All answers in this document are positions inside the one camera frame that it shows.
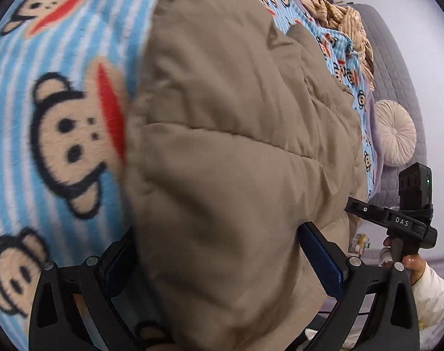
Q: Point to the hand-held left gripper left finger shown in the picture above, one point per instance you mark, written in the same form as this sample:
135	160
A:
116	263

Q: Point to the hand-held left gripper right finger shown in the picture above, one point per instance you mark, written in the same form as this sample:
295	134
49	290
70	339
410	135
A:
321	259

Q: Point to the tan quilted duvet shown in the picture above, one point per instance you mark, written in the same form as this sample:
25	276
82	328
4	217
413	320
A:
222	135

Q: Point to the person's right forearm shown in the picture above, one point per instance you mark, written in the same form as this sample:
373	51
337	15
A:
435	299

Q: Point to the person's right hand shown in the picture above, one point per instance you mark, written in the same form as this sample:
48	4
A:
413	267

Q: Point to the round cream cushion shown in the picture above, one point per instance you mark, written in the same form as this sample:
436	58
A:
395	133

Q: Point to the blue striped monkey print blanket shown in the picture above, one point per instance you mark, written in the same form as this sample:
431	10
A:
53	80

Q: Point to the yellow striped garment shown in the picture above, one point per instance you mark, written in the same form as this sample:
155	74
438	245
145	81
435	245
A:
338	18

